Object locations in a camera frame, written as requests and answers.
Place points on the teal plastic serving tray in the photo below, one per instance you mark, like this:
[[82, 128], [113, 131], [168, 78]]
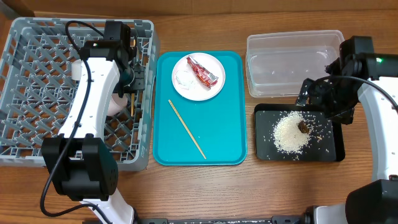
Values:
[[218, 124]]

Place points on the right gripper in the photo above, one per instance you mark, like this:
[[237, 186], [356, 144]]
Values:
[[310, 90]]

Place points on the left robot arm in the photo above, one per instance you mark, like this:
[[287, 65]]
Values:
[[82, 171]]

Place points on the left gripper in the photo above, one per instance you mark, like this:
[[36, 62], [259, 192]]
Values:
[[139, 84]]

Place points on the cardboard backdrop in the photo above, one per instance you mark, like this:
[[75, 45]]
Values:
[[132, 8]]

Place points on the white rice pile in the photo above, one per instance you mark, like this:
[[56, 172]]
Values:
[[289, 133]]

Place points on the crumpled white tissue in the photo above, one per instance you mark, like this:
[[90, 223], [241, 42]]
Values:
[[185, 80]]

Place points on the grey plastic dishwasher rack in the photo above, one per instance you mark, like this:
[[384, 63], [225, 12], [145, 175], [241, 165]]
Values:
[[37, 90]]

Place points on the wooden chopstick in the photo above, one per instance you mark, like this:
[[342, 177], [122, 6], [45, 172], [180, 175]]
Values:
[[132, 105], [187, 129]]

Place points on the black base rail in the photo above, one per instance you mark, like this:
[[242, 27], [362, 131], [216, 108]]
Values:
[[217, 221]]

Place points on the clear plastic bin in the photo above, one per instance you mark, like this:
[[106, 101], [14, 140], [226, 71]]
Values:
[[278, 63]]

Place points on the pink bowl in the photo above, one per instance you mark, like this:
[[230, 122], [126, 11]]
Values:
[[116, 104]]

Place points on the grey-green bowl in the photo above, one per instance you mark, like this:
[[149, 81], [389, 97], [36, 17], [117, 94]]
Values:
[[76, 70]]

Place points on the black waste tray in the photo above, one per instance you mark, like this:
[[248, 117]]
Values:
[[326, 146]]

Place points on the white round plate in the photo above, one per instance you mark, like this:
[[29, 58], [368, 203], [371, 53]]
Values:
[[201, 93]]

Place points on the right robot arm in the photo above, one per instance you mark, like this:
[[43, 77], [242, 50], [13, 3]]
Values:
[[360, 75]]

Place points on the red snack wrapper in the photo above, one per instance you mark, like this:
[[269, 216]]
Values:
[[205, 77]]

